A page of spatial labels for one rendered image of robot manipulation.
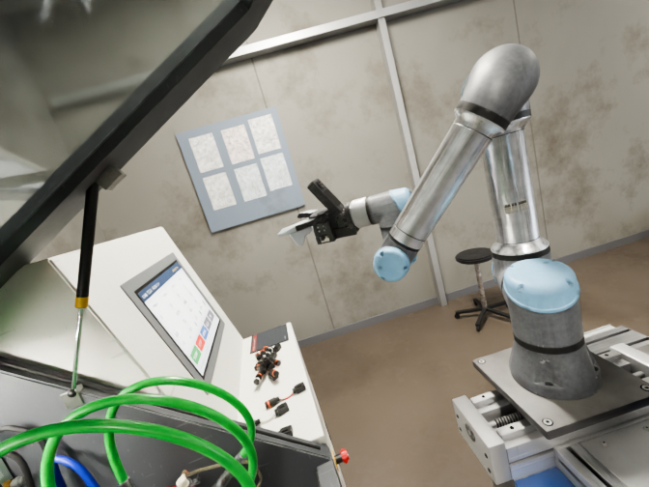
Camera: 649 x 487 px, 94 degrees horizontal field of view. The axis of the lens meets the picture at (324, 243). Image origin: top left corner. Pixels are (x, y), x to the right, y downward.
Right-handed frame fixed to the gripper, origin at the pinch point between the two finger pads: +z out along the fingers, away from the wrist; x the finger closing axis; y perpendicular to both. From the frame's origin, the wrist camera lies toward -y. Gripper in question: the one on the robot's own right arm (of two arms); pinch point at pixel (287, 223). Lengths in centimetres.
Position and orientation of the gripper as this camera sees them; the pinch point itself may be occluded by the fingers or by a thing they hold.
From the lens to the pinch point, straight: 89.1
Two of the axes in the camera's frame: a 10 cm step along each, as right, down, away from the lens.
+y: 3.2, 8.9, 3.2
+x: 2.8, -4.1, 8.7
